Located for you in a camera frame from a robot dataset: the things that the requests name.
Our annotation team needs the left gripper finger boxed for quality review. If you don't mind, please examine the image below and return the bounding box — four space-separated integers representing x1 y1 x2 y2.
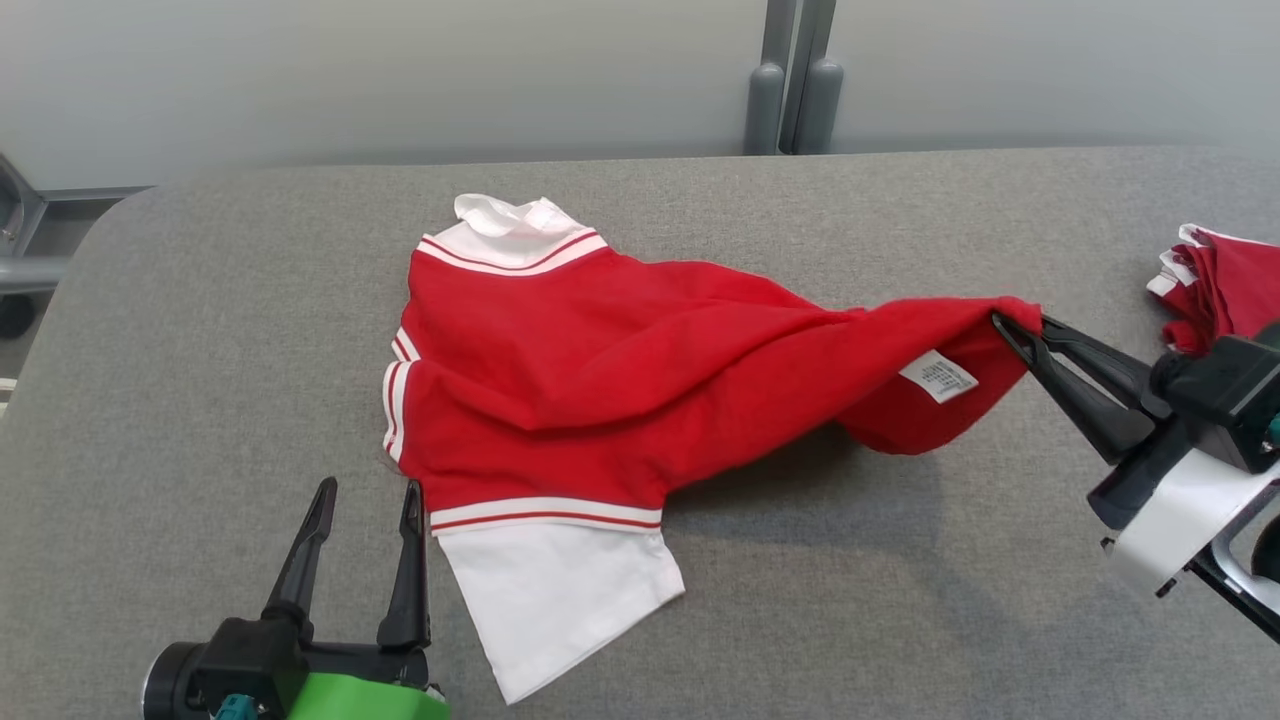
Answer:
377 480 433 651
262 477 339 641

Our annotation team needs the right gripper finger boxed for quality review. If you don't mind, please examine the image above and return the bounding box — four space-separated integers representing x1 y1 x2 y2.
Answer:
1040 318 1171 419
993 313 1156 463

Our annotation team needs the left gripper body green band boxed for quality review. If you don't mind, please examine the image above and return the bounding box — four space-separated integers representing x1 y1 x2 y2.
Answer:
285 645 451 720

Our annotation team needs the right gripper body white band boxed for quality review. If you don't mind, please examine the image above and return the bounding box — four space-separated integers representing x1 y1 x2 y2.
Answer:
1088 420 1280 599

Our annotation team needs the red shorts white side stripe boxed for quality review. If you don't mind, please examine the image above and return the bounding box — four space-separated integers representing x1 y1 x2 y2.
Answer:
1147 223 1280 356

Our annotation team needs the red white striped shirt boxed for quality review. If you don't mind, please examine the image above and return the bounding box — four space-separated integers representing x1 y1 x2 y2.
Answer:
382 193 1043 706

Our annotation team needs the grey fabric sofa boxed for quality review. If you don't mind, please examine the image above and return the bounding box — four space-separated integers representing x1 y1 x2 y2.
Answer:
0 148 1280 720

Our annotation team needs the grey wheeled metal stand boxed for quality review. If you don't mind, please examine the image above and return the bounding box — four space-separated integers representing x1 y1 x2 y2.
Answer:
0 155 151 339

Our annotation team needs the grey partition post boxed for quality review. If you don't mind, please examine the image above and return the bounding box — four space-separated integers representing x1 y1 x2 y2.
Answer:
745 0 846 156

